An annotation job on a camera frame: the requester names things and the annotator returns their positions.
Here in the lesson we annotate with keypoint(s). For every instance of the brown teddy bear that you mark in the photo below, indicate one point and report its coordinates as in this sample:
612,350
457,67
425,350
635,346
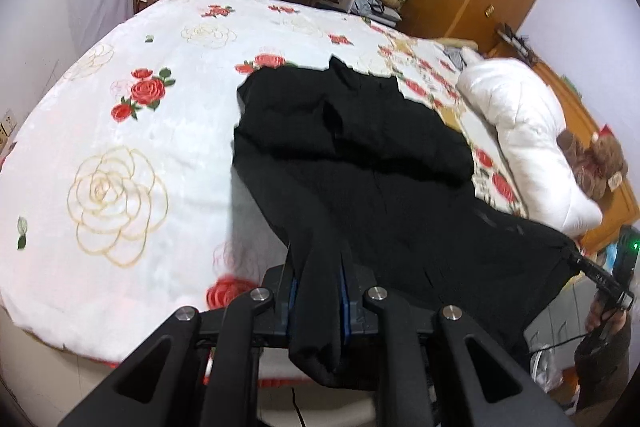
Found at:
605,157

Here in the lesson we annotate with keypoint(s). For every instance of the white floral blanket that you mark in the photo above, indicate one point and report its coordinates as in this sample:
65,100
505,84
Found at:
100,107

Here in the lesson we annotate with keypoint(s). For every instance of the wall socket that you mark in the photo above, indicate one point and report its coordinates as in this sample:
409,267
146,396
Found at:
6,127

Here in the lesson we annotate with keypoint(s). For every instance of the white duvet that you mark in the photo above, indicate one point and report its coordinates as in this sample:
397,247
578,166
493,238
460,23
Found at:
525,132

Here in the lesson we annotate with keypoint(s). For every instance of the pile of clothes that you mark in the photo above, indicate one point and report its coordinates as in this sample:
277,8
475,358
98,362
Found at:
372,2

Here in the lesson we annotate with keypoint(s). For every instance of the person's right forearm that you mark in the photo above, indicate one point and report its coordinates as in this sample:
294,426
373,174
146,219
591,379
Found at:
600,372

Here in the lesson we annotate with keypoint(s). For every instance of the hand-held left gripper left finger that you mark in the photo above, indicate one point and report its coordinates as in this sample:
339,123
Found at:
235,322

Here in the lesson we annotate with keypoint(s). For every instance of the grey cabinet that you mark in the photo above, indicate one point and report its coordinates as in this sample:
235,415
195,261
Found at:
565,307

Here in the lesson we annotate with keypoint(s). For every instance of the clear plastic bag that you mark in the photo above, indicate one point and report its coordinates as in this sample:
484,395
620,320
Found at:
550,377

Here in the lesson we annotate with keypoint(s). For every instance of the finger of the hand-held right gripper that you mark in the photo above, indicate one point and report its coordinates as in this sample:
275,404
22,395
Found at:
600,277

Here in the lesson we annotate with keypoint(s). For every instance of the black rack on headboard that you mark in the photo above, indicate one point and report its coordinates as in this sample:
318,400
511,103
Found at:
515,39

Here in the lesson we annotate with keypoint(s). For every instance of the person's right hand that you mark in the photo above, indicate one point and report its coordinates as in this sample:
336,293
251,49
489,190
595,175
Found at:
595,314

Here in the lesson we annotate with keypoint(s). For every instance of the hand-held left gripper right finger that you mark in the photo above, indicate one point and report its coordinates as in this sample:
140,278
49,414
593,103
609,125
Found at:
395,322

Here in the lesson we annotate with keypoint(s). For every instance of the wooden headboard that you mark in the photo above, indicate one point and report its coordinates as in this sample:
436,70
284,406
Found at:
575,102

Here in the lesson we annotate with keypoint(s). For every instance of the black coat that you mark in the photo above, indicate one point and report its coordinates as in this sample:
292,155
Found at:
375,187

